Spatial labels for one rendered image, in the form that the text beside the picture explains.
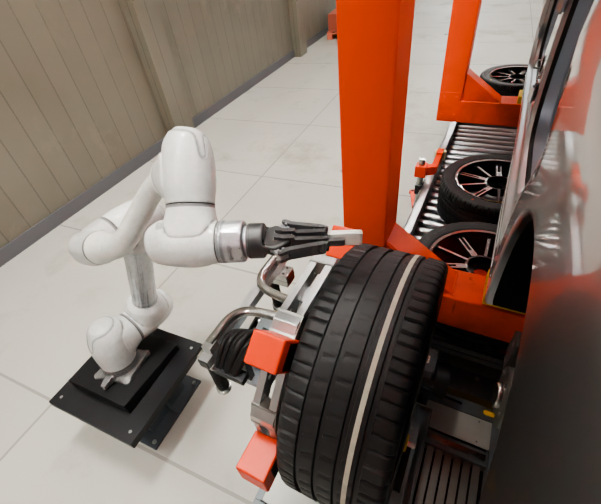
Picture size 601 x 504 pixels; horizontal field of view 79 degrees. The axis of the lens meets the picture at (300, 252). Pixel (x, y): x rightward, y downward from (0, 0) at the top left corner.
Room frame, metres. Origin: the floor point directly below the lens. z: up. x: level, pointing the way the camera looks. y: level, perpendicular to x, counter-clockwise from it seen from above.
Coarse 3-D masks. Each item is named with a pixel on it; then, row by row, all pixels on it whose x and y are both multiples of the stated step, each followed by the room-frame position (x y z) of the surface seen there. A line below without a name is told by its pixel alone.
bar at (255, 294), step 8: (280, 264) 0.83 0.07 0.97; (272, 272) 0.80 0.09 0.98; (272, 280) 0.79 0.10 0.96; (256, 288) 0.74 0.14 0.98; (248, 296) 0.71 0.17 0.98; (256, 296) 0.71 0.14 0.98; (240, 304) 0.69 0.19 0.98; (248, 304) 0.68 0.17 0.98; (256, 304) 0.71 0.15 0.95; (240, 320) 0.64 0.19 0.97; (232, 328) 0.61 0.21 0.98; (216, 352) 0.55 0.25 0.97; (200, 360) 0.52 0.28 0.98; (208, 360) 0.52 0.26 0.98; (208, 368) 0.51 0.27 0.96
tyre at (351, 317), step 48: (336, 288) 0.52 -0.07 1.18; (384, 288) 0.50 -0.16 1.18; (432, 288) 0.48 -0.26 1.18; (336, 336) 0.42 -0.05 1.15; (432, 336) 0.64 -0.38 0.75; (288, 384) 0.37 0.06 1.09; (336, 384) 0.34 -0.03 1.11; (384, 384) 0.32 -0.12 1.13; (288, 432) 0.31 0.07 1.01; (336, 432) 0.28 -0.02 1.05; (384, 432) 0.25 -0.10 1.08; (288, 480) 0.27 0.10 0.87; (336, 480) 0.23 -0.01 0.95; (384, 480) 0.20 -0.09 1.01
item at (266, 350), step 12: (252, 336) 0.44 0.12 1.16; (264, 336) 0.44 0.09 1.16; (276, 336) 0.43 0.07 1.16; (252, 348) 0.42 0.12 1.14; (264, 348) 0.42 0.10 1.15; (276, 348) 0.41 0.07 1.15; (288, 348) 0.42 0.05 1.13; (252, 360) 0.40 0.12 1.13; (264, 360) 0.40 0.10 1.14; (276, 360) 0.39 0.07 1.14; (288, 360) 0.41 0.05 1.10; (276, 372) 0.37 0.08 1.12; (288, 372) 0.40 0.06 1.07
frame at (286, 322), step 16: (320, 256) 0.69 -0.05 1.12; (304, 272) 0.64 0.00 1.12; (320, 272) 0.65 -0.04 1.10; (304, 288) 0.60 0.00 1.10; (320, 288) 0.58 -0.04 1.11; (288, 304) 0.54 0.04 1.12; (304, 304) 0.54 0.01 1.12; (288, 320) 0.50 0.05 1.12; (304, 320) 0.50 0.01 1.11; (288, 336) 0.47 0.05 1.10; (256, 400) 0.40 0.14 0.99; (272, 400) 0.38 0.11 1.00; (256, 416) 0.37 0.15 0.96; (272, 416) 0.36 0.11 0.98; (272, 432) 0.35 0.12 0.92
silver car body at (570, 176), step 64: (576, 0) 1.47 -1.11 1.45; (576, 64) 0.65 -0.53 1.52; (576, 128) 0.46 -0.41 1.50; (512, 192) 1.11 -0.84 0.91; (576, 192) 0.33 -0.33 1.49; (576, 256) 0.25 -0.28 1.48; (576, 320) 0.18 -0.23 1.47; (512, 384) 0.23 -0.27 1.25; (576, 384) 0.12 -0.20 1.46; (512, 448) 0.14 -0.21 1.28; (576, 448) 0.08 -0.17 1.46
